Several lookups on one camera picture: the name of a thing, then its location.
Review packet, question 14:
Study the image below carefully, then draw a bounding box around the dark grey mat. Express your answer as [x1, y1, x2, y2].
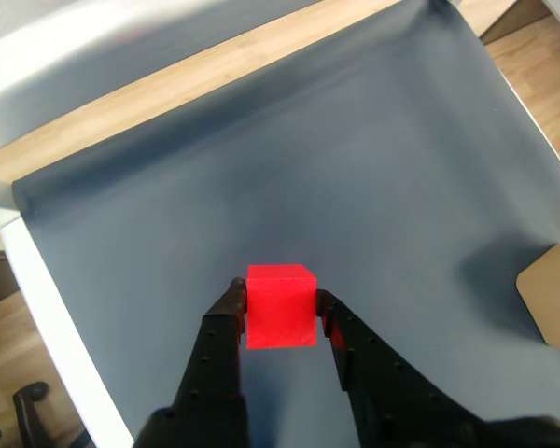
[11, 0, 560, 448]

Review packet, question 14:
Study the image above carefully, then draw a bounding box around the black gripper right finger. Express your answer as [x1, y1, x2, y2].
[315, 288, 500, 448]

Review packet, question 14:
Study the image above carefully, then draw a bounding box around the white board strip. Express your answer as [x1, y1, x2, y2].
[0, 217, 136, 448]

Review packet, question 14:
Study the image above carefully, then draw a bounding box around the beige rounded board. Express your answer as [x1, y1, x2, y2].
[515, 241, 560, 352]

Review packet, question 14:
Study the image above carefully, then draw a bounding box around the red cube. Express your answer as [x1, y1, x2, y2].
[245, 263, 319, 350]

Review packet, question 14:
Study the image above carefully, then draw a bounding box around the black office chair leg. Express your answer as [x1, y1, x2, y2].
[11, 381, 50, 448]

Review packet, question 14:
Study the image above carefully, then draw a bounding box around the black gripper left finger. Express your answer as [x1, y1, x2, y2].
[137, 276, 250, 448]

